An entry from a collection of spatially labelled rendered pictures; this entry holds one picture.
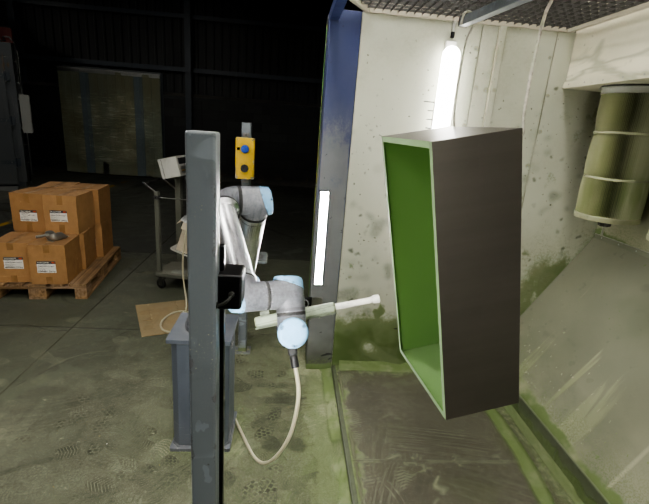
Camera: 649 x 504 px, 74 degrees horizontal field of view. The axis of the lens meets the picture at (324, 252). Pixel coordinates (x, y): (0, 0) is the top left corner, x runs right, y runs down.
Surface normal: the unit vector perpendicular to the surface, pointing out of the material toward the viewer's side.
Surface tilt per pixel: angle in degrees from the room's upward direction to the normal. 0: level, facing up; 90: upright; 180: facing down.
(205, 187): 90
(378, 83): 90
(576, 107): 90
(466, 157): 90
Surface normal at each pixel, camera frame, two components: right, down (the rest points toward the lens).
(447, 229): 0.17, 0.29
